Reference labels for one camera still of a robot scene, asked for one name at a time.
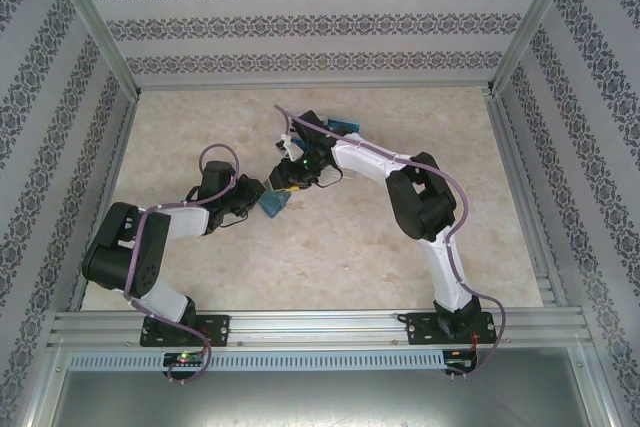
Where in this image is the teal leather card holder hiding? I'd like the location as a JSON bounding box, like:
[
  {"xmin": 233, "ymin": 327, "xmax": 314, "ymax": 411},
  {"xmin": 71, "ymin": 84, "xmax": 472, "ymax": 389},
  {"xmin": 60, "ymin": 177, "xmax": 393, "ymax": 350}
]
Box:
[{"xmin": 258, "ymin": 188, "xmax": 295, "ymax": 219}]

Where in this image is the blue VIP card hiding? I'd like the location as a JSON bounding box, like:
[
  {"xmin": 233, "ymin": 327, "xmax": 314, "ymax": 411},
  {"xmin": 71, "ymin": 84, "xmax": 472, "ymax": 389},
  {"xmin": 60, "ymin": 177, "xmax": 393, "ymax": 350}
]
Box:
[{"xmin": 325, "ymin": 116, "xmax": 362, "ymax": 137}]

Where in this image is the small black circuit board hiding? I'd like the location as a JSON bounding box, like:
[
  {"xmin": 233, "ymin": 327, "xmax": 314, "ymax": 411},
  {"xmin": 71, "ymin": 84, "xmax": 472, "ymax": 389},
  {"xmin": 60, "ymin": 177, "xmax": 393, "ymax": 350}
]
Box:
[
  {"xmin": 162, "ymin": 351, "xmax": 207, "ymax": 368},
  {"xmin": 445, "ymin": 356, "xmax": 480, "ymax": 374}
]

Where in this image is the grey metal panel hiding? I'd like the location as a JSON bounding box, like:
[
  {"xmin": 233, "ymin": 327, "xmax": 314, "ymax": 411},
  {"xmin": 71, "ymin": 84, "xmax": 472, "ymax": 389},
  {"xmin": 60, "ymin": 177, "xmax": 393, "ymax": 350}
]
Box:
[{"xmin": 29, "ymin": 370, "xmax": 619, "ymax": 427}]

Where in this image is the thin black cable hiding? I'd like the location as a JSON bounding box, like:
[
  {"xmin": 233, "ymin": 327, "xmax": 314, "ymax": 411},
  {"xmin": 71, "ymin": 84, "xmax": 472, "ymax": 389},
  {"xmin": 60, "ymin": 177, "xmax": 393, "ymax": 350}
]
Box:
[
  {"xmin": 316, "ymin": 168, "xmax": 345, "ymax": 189},
  {"xmin": 218, "ymin": 210, "xmax": 252, "ymax": 229}
]

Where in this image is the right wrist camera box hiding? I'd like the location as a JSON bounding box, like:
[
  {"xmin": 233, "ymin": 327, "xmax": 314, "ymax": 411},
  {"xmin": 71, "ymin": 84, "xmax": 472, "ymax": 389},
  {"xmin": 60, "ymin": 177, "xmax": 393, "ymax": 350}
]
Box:
[{"xmin": 273, "ymin": 131, "xmax": 302, "ymax": 159}]

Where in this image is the purple cable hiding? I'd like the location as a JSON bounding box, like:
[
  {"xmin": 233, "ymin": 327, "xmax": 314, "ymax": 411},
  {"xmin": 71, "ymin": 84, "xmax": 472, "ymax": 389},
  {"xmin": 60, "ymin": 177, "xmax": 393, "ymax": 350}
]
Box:
[
  {"xmin": 273, "ymin": 104, "xmax": 506, "ymax": 381},
  {"xmin": 123, "ymin": 143, "xmax": 241, "ymax": 386}
]

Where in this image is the aluminium side rail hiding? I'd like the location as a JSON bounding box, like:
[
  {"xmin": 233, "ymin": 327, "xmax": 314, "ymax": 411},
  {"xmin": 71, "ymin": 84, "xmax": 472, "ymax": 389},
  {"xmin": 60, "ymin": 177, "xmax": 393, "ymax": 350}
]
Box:
[
  {"xmin": 482, "ymin": 89, "xmax": 571, "ymax": 308},
  {"xmin": 67, "ymin": 94, "xmax": 142, "ymax": 313}
]

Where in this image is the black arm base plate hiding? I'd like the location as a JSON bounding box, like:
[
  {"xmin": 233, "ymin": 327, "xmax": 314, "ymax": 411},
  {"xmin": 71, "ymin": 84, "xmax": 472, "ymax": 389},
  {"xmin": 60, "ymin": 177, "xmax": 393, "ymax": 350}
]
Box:
[
  {"xmin": 139, "ymin": 314, "xmax": 232, "ymax": 348},
  {"xmin": 404, "ymin": 311, "xmax": 499, "ymax": 347}
]

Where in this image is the aluminium mounting rail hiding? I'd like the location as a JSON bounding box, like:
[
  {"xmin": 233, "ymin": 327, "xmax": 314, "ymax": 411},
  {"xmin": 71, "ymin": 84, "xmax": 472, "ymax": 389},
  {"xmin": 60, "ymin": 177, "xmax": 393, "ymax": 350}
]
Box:
[{"xmin": 47, "ymin": 310, "xmax": 594, "ymax": 349}]

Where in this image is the slotted grey cable duct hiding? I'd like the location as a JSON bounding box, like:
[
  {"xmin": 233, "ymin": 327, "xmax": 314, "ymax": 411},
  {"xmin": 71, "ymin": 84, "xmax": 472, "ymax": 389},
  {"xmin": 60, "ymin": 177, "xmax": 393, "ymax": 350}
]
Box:
[{"xmin": 67, "ymin": 350, "xmax": 447, "ymax": 372}]

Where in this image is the aluminium frame post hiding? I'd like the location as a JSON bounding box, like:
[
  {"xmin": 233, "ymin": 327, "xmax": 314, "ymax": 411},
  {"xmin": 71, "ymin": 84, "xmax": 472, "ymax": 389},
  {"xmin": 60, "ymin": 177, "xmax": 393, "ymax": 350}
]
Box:
[
  {"xmin": 38, "ymin": 0, "xmax": 142, "ymax": 101},
  {"xmin": 485, "ymin": 0, "xmax": 587, "ymax": 97}
]

